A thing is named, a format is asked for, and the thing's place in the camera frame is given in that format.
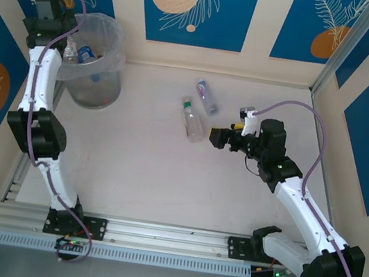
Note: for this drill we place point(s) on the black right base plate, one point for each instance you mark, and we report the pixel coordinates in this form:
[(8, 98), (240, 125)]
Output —
[(239, 247)]

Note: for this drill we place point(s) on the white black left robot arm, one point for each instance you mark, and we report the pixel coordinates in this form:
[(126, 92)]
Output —
[(43, 74)]

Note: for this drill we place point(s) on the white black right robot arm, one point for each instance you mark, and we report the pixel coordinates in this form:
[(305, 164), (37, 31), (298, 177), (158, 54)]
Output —
[(300, 206)]

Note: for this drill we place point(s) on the blue label water bottle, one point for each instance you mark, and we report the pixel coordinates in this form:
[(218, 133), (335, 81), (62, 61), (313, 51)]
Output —
[(86, 52)]

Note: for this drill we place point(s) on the clear plastic bin with liner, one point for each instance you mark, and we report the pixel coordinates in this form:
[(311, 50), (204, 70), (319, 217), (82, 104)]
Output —
[(101, 90)]

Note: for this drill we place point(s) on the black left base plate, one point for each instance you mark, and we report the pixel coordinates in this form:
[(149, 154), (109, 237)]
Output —
[(96, 228)]

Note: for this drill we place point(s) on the red label clear bottle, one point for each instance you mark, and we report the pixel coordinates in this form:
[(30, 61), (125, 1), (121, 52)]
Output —
[(70, 53)]

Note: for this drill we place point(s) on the green cap clear bottle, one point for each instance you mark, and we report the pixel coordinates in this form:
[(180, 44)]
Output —
[(194, 126)]

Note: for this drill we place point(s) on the left controller board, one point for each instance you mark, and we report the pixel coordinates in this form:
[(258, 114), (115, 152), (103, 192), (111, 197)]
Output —
[(71, 243)]

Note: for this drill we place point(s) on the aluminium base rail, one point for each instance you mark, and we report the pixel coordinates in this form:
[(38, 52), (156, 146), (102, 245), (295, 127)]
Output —
[(161, 238)]

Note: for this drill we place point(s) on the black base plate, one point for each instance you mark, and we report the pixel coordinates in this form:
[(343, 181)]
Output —
[(239, 247), (96, 228)]

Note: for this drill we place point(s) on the purple label clear bottle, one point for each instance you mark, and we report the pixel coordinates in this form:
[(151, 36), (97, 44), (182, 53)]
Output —
[(205, 94)]

